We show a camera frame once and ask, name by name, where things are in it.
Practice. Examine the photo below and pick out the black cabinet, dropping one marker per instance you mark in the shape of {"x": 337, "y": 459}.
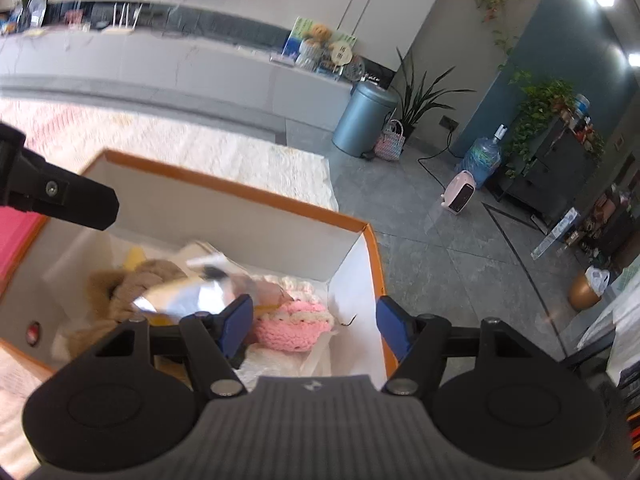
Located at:
{"x": 550, "y": 185}

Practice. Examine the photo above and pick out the white router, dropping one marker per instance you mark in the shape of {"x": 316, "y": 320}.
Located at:
{"x": 120, "y": 22}

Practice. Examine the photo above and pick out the brown plush toy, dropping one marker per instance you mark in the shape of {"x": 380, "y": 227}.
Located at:
{"x": 130, "y": 285}

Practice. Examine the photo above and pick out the clear plastic box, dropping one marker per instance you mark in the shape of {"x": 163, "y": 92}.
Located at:
{"x": 557, "y": 232}

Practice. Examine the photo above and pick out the grey-blue trash can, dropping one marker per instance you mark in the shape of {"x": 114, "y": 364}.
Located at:
{"x": 362, "y": 120}

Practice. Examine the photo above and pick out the gold round vase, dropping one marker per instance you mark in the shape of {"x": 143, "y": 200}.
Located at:
{"x": 582, "y": 292}

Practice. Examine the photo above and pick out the clear bag with white paper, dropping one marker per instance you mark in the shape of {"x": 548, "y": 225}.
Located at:
{"x": 200, "y": 295}

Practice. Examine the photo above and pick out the pink and white crochet hat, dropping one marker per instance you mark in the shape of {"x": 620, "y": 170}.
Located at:
{"x": 285, "y": 332}

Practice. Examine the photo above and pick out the woven pastel basket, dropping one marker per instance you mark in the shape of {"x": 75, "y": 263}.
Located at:
{"x": 390, "y": 142}

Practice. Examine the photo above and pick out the blue water bottle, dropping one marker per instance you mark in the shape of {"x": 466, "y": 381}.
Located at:
{"x": 482, "y": 160}

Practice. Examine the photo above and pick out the teddy bear bouquet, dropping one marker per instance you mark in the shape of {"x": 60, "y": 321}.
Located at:
{"x": 315, "y": 45}

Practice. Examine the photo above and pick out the tall green leafy plant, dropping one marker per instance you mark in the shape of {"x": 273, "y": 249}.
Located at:
{"x": 420, "y": 100}

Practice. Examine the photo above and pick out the white plastic bag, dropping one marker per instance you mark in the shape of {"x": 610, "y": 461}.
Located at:
{"x": 599, "y": 277}

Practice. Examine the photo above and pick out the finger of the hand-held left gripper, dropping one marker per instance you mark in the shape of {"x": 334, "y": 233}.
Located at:
{"x": 75, "y": 195}

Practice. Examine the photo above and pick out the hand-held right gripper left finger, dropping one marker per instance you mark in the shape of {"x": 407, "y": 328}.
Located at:
{"x": 235, "y": 325}

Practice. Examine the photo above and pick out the yellow cloth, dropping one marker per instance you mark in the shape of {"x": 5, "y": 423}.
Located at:
{"x": 134, "y": 260}

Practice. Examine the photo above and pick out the hanging green vine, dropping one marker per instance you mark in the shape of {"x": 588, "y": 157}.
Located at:
{"x": 492, "y": 2}

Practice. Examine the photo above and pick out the teddy bear display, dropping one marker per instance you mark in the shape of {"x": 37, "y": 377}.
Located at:
{"x": 297, "y": 35}

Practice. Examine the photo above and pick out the grey marble console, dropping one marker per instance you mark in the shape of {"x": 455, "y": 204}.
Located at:
{"x": 175, "y": 70}

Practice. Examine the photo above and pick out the white space heater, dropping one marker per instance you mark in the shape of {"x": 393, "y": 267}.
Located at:
{"x": 459, "y": 192}

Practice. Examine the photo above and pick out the green pothos plant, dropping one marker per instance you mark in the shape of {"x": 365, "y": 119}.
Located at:
{"x": 545, "y": 105}

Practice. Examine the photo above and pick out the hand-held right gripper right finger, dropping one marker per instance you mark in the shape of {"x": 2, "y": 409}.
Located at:
{"x": 392, "y": 325}

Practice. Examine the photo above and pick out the orange cardboard box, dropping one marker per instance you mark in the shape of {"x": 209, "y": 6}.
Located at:
{"x": 225, "y": 220}

